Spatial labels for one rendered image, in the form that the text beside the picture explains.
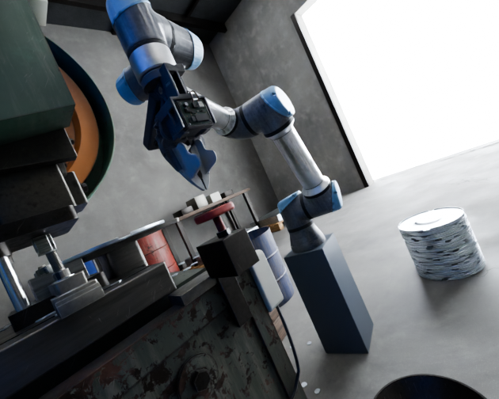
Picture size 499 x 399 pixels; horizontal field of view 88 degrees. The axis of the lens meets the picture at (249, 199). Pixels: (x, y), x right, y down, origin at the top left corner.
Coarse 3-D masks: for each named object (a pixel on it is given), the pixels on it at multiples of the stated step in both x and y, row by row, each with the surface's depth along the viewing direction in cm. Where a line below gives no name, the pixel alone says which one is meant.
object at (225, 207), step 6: (222, 204) 48; (228, 204) 48; (210, 210) 46; (216, 210) 46; (222, 210) 47; (228, 210) 48; (198, 216) 47; (204, 216) 45; (210, 216) 45; (216, 216) 46; (198, 222) 47; (216, 222) 48; (222, 222) 49; (222, 228) 48
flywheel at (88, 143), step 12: (72, 84) 102; (72, 96) 101; (84, 96) 104; (84, 108) 103; (72, 120) 102; (84, 120) 101; (96, 120) 104; (72, 132) 101; (84, 132) 100; (96, 132) 103; (84, 144) 99; (96, 144) 102; (84, 156) 98; (96, 156) 101; (72, 168) 94; (84, 168) 97; (84, 180) 96
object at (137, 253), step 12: (156, 228) 68; (132, 240) 63; (96, 252) 58; (108, 252) 59; (120, 252) 63; (132, 252) 64; (108, 264) 62; (120, 264) 62; (132, 264) 64; (144, 264) 65; (108, 276) 66
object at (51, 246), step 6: (48, 234) 58; (36, 240) 55; (42, 240) 56; (48, 240) 57; (36, 246) 55; (42, 246) 56; (48, 246) 56; (54, 246) 58; (42, 252) 55; (48, 252) 59
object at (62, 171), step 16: (0, 176) 50; (16, 176) 52; (32, 176) 54; (48, 176) 55; (64, 176) 59; (0, 192) 50; (16, 192) 51; (32, 192) 53; (48, 192) 55; (64, 192) 56; (80, 192) 60; (0, 208) 49; (16, 208) 51; (32, 208) 52; (48, 208) 54; (80, 208) 64; (0, 224) 49
